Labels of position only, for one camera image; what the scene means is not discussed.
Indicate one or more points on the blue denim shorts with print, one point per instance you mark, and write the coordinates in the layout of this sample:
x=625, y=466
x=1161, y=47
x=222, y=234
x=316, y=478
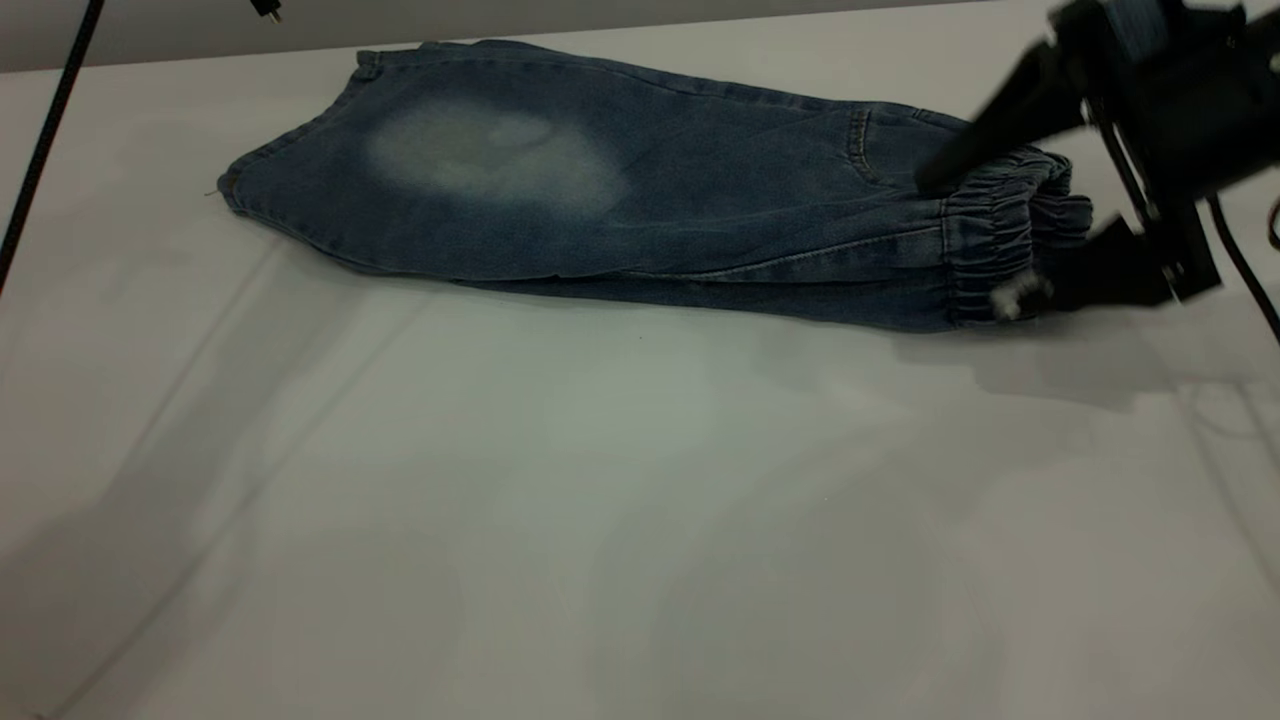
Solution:
x=700, y=200

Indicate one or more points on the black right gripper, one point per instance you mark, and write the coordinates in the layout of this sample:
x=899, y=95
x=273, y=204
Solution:
x=1200, y=100

